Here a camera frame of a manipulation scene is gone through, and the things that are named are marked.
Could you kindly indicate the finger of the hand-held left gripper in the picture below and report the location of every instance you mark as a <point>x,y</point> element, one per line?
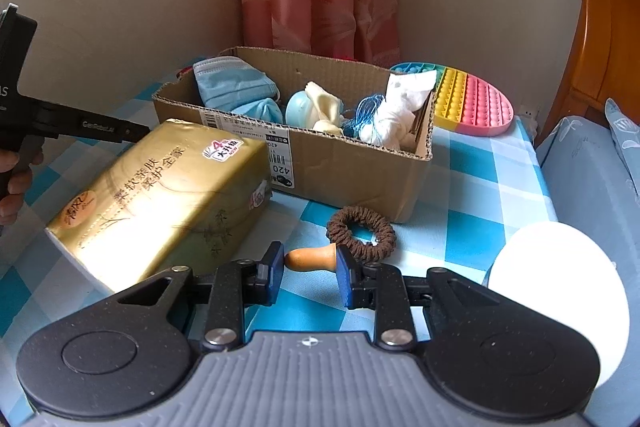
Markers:
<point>95,127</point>

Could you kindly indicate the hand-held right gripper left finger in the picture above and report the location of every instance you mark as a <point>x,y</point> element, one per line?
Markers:
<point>274,274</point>

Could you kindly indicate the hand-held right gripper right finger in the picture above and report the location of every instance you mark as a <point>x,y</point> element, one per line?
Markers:
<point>345,277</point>

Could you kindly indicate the orange wooden peg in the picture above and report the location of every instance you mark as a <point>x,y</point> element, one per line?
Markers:
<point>312,259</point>

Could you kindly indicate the gold tissue pack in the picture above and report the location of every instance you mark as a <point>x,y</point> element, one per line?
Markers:
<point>165,202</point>

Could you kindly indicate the cardboard box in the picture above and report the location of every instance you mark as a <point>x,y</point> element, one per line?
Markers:
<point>325,172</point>

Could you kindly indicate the blue face mask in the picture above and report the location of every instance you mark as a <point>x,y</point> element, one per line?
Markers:
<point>257,111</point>
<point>232,79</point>

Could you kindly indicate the blue net bag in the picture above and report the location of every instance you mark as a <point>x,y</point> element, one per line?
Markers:
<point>367,112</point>

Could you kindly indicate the cream cloth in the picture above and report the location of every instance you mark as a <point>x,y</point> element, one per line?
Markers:
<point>325,109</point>

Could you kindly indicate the light blue ball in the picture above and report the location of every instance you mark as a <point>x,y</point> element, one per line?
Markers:
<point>299,107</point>

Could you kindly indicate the white cloth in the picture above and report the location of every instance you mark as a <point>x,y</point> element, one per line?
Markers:
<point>395,107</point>

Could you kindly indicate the person's left hand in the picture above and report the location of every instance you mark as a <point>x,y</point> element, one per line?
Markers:
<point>17,192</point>

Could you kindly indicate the brown hair scrunchie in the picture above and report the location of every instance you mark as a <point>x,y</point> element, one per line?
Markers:
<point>362,229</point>

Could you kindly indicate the blue checkered tablecloth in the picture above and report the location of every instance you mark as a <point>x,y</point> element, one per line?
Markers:
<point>475,187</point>

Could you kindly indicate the white plush toy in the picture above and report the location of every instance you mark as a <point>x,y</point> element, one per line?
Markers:
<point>555,302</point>

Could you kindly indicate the rainbow pop bubble toy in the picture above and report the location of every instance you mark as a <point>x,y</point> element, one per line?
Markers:
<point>470,99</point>

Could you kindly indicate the bed with blue-grey sheet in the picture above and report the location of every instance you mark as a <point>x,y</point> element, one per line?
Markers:
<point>595,187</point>

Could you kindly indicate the blue patterned pillow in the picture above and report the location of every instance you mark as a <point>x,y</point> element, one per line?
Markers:
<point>622,132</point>

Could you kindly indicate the wooden headboard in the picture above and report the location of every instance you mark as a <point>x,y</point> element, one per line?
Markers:
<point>595,37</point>

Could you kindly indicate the white wall socket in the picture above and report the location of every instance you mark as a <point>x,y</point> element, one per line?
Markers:
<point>527,111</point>

